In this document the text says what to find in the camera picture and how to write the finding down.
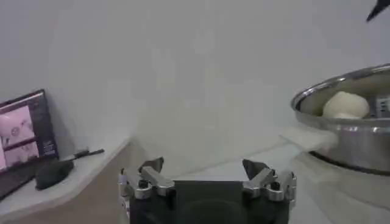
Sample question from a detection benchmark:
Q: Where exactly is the white steamed bun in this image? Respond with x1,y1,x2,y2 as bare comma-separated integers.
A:
322,91,371,120

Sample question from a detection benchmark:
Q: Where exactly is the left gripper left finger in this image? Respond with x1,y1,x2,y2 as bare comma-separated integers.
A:
118,156,176,200

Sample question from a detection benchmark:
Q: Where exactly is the white side desk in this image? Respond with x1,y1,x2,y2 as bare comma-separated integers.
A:
0,136,135,224

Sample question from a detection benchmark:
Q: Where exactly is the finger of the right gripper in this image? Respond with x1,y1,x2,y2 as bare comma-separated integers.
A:
366,0,390,23

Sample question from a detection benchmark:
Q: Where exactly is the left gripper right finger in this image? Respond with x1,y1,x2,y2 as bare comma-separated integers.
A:
242,158,298,203

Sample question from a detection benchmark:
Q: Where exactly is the black laptop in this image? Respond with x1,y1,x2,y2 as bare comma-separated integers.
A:
0,88,59,200

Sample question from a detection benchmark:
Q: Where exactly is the white mat under steamer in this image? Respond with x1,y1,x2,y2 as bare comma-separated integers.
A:
279,125,339,152

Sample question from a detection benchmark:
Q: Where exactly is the steel steamer pot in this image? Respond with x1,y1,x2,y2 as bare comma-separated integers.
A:
290,63,390,177

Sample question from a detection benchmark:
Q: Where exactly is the black computer mouse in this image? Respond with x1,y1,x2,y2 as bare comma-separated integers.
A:
35,159,75,191

